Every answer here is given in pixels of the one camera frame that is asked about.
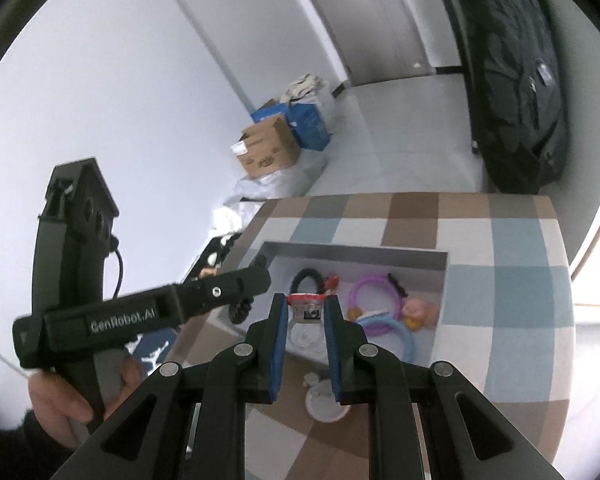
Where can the black bag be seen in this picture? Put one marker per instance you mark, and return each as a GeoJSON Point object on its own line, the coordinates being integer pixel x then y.
{"type": "Point", "coordinates": [520, 85]}

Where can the white plastic bag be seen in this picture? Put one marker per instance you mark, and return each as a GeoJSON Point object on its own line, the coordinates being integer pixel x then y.
{"type": "Point", "coordinates": [325, 105]}

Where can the clear jar with red lid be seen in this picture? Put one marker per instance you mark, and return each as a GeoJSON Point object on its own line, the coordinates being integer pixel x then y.
{"type": "Point", "coordinates": [306, 312]}

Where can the person's left hand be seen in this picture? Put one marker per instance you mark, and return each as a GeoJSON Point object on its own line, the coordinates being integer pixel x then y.
{"type": "Point", "coordinates": [55, 405]}

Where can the pink doll hair accessory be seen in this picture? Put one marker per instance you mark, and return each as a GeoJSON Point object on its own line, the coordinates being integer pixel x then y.
{"type": "Point", "coordinates": [417, 310]}

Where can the small white trinket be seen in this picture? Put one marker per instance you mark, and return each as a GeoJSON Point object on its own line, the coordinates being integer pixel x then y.
{"type": "Point", "coordinates": [311, 379]}

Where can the person's left forearm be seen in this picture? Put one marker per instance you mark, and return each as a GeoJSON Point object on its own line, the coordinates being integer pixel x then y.
{"type": "Point", "coordinates": [10, 450]}

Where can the checkered tablecloth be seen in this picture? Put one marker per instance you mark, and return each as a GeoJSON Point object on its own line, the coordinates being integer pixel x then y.
{"type": "Point", "coordinates": [520, 300]}

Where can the large white round lid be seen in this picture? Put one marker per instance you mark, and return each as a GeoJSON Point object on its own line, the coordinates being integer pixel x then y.
{"type": "Point", "coordinates": [325, 405]}

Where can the black hair clip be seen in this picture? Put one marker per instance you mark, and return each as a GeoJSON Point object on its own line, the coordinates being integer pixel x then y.
{"type": "Point", "coordinates": [397, 285]}

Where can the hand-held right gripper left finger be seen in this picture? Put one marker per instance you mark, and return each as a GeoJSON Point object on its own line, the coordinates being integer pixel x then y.
{"type": "Point", "coordinates": [279, 345]}

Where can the grey door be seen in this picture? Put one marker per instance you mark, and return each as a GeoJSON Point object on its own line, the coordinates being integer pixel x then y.
{"type": "Point", "coordinates": [380, 25]}

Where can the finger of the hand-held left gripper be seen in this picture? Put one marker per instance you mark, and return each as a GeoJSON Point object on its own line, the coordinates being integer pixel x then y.
{"type": "Point", "coordinates": [220, 292]}

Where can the dark blue item white logo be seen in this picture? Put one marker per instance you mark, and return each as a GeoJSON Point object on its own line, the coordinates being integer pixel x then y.
{"type": "Point", "coordinates": [152, 347]}

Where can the black and white floor item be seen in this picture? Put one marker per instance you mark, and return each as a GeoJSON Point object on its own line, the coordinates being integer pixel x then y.
{"type": "Point", "coordinates": [212, 257]}

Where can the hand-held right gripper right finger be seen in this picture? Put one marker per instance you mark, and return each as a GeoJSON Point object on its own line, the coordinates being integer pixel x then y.
{"type": "Point", "coordinates": [332, 350]}

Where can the white plastic sheet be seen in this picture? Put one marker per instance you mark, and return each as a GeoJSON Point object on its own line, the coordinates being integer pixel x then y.
{"type": "Point", "coordinates": [275, 182]}

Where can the grey storage tray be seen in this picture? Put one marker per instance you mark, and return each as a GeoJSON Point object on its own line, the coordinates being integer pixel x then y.
{"type": "Point", "coordinates": [280, 270]}

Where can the brown cardboard box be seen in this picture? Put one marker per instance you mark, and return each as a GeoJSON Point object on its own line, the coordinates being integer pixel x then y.
{"type": "Point", "coordinates": [270, 147]}

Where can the red hair clip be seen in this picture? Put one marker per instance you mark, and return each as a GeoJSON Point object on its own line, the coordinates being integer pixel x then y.
{"type": "Point", "coordinates": [332, 280]}

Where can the blue cardboard box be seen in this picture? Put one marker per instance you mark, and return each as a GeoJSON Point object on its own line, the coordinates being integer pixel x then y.
{"type": "Point", "coordinates": [310, 125]}

